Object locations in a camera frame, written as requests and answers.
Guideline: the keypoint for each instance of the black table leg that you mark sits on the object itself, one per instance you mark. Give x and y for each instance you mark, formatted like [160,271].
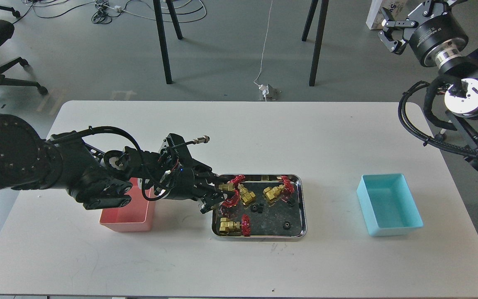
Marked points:
[161,34]
[321,24]

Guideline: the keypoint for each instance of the white cardboard box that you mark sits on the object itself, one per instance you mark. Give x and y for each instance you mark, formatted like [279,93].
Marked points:
[375,17]

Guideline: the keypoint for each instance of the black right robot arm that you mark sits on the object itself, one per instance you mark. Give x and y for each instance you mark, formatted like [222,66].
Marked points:
[451,99]

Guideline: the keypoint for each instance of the white power adapter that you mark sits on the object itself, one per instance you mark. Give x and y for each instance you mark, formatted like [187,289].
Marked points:
[267,93]

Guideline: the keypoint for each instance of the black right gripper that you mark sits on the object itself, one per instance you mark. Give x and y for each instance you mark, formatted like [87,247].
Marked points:
[434,33]

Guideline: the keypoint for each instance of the light blue plastic box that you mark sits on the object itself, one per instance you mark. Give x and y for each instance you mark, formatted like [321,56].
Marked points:
[387,205]

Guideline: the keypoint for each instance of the brass valve red handle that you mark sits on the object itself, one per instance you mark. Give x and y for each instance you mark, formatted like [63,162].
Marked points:
[284,190]
[232,194]
[247,197]
[227,226]

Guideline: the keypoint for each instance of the pink plastic box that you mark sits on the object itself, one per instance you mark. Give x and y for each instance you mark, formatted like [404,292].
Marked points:
[137,216]

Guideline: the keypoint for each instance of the metal tray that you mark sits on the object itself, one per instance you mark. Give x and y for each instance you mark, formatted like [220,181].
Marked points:
[266,225]

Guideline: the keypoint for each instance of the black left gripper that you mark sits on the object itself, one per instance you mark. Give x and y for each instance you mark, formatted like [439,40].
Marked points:
[186,178]

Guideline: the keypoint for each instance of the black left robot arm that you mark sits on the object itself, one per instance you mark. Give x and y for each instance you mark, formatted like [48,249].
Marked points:
[95,166]

